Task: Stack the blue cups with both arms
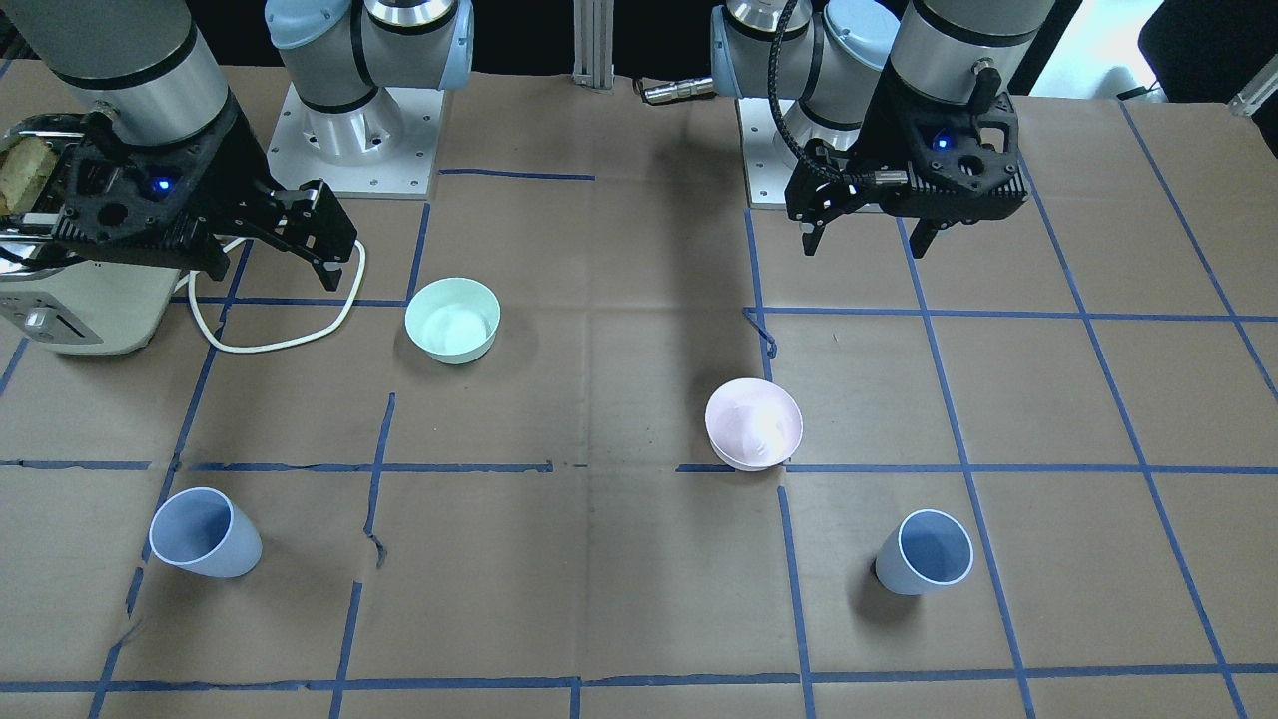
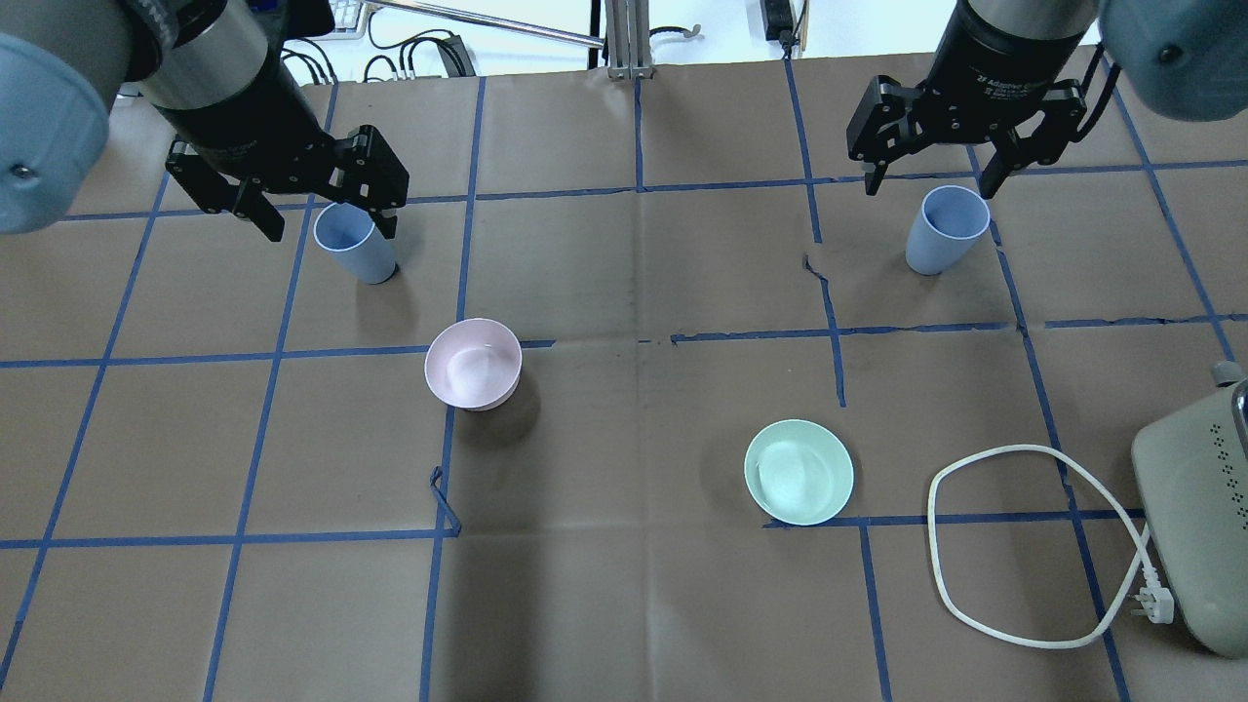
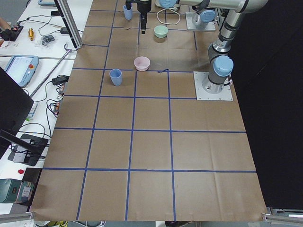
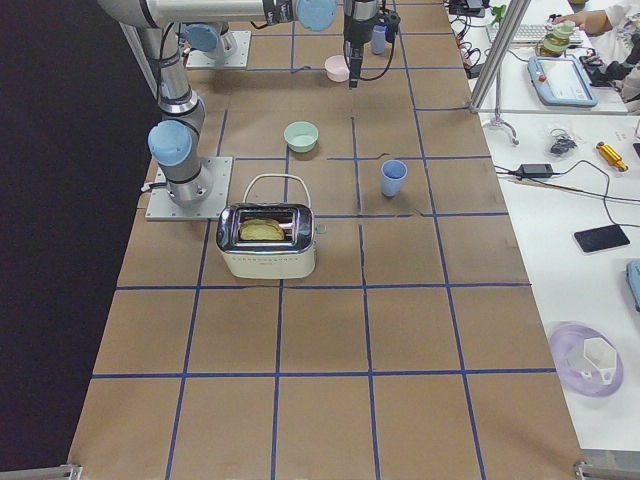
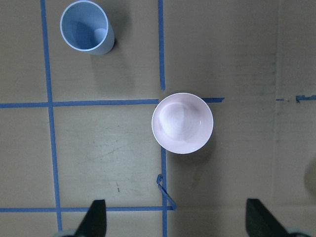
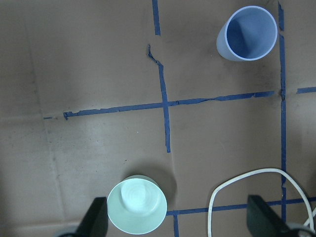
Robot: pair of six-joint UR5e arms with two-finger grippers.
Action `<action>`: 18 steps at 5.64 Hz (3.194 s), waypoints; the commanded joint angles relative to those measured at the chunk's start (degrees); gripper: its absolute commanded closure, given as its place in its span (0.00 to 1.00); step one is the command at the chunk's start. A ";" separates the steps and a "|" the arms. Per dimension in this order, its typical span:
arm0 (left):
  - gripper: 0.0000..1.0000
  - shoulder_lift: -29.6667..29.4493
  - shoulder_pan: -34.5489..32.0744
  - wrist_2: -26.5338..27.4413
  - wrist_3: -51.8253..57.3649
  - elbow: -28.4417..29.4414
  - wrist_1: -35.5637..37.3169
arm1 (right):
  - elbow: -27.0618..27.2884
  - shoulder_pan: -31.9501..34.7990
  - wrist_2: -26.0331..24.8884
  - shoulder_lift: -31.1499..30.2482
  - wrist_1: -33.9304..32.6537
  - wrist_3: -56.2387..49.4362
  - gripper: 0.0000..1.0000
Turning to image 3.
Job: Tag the aluminium frame post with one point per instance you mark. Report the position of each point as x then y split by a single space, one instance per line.
66 15

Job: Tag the black power adapter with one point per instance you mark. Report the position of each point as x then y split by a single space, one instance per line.
60 79

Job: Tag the brown paper table cover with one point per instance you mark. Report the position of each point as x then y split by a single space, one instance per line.
147 149

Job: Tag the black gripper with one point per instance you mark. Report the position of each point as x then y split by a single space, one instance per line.
144 6

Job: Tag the black monitor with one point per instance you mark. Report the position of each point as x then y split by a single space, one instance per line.
15 104

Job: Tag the green box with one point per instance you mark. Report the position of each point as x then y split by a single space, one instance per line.
15 191

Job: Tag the green bowl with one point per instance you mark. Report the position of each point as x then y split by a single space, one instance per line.
160 31

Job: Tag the blue teach pendant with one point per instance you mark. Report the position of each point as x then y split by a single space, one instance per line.
21 68

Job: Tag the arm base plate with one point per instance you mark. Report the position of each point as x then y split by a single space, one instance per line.
201 22
206 90

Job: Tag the metal rod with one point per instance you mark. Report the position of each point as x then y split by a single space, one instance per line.
68 50

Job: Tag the blue cup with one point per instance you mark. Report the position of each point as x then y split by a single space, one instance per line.
128 13
116 76

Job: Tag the pink bowl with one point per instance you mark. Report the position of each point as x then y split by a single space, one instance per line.
142 63

